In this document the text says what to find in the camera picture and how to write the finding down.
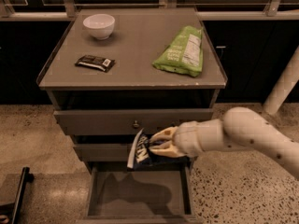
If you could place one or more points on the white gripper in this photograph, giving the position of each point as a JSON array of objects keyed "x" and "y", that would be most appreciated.
[{"x": 187, "y": 138}]

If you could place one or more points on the blue chip bag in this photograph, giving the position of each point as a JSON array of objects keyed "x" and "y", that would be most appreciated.
[{"x": 141, "y": 156}]

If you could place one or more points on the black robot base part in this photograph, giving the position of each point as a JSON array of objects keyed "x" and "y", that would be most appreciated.
[{"x": 10, "y": 212}]

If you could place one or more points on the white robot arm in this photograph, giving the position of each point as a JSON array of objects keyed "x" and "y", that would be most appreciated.
[{"x": 239, "y": 128}]

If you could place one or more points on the top grey drawer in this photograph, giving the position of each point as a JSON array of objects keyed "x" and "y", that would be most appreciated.
[{"x": 120, "y": 122}]

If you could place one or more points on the top drawer metal knob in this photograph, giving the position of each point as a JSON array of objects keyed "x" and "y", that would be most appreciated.
[{"x": 135, "y": 125}]

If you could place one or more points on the bottom grey open drawer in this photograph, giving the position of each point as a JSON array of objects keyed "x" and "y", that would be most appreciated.
[{"x": 154, "y": 195}]

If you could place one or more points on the middle grey drawer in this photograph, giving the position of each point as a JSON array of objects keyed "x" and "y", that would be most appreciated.
[{"x": 102, "y": 152}]

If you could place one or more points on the green chip bag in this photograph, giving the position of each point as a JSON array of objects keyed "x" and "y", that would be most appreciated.
[{"x": 184, "y": 55}]

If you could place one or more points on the grey drawer cabinet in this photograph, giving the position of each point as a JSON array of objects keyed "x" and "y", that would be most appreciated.
[{"x": 139, "y": 38}]

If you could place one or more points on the black snack bar wrapper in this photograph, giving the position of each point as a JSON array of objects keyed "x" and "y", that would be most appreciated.
[{"x": 101, "y": 63}]

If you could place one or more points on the white ceramic bowl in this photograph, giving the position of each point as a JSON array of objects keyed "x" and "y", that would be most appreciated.
[{"x": 99, "y": 26}]

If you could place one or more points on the metal railing frame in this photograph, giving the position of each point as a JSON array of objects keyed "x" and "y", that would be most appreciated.
[{"x": 208, "y": 10}]

